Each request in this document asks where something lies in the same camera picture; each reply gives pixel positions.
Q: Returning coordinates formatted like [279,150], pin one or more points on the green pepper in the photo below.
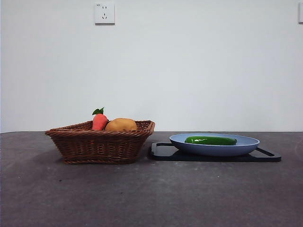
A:
[213,141]

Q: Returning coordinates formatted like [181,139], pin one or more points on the blue round plate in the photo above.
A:
[213,150]

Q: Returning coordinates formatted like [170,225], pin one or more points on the yellow-brown potato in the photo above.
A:
[120,124]

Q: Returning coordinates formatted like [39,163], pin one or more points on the black flat tray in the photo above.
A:
[163,153]

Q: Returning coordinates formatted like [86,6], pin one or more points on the orange toy carrot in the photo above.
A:
[98,123]

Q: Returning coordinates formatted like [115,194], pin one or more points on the brown wicker basket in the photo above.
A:
[94,146]

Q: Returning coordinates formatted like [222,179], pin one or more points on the white wall socket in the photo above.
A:
[105,20]

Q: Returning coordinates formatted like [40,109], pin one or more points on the white wall switch plate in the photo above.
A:
[300,14]

